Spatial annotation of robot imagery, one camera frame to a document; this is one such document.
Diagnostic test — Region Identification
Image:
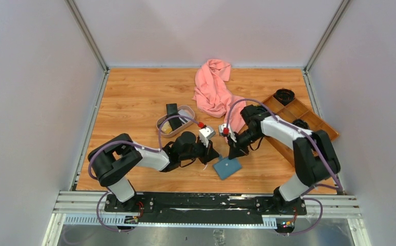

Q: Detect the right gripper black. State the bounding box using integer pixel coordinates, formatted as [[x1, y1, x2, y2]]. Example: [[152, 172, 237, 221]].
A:
[[227, 128, 263, 160]]

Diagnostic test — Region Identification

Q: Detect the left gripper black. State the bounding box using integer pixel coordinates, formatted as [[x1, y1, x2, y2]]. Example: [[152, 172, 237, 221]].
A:
[[179, 137, 220, 165]]

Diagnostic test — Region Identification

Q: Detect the blue leather card holder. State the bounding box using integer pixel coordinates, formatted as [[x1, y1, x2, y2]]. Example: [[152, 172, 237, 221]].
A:
[[213, 156, 242, 180]]

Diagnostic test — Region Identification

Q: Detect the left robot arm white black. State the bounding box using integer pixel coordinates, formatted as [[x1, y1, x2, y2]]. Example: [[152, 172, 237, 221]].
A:
[[87, 131, 219, 212]]

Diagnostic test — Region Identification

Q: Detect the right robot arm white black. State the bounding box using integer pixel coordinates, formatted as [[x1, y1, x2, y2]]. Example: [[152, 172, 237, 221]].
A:
[[219, 105, 342, 214]]

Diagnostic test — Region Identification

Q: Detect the gold card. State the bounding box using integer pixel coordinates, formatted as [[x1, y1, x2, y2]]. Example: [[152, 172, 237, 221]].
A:
[[160, 122, 172, 134]]

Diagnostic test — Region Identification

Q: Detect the black card left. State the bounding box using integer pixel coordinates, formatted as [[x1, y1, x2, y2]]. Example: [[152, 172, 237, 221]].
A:
[[165, 103, 183, 131]]

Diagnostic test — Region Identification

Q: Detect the pink oval tray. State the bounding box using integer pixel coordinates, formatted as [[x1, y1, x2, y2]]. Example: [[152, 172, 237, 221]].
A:
[[156, 104, 195, 138]]

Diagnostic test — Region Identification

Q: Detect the pink cloth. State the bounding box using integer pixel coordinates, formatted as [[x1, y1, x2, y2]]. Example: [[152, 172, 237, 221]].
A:
[[193, 59, 246, 132]]

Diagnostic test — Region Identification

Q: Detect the black tape roll upper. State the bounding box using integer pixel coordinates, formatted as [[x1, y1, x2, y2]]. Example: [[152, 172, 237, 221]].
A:
[[273, 88, 296, 106]]

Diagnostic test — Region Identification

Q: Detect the wooden compartment tray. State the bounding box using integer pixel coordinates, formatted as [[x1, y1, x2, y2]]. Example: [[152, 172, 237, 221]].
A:
[[257, 93, 340, 167]]

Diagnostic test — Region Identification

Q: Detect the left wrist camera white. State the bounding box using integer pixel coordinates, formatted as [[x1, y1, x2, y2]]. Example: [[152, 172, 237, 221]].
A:
[[199, 126, 216, 148]]

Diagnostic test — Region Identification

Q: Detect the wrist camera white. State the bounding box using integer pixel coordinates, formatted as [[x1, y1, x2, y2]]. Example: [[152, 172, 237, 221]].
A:
[[218, 123, 237, 142], [199, 126, 216, 148]]

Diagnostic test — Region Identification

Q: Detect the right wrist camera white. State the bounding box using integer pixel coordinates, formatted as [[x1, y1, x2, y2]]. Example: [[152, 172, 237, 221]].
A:
[[218, 123, 237, 142]]

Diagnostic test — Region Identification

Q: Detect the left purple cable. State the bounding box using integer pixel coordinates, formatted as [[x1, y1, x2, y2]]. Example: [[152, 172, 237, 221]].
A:
[[88, 114, 205, 234]]

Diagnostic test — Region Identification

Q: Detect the purple cable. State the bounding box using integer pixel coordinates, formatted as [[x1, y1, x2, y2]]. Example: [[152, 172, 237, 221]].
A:
[[222, 98, 344, 236], [88, 114, 205, 234]]

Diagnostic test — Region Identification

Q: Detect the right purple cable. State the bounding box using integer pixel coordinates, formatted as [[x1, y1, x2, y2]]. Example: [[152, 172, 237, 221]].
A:
[[222, 98, 344, 236]]

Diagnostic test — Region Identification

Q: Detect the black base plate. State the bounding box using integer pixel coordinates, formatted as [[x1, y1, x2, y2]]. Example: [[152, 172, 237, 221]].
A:
[[104, 192, 307, 224]]

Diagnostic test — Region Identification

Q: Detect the aluminium rail frame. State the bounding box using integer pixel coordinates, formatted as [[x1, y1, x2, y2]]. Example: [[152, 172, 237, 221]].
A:
[[42, 191, 370, 245]]

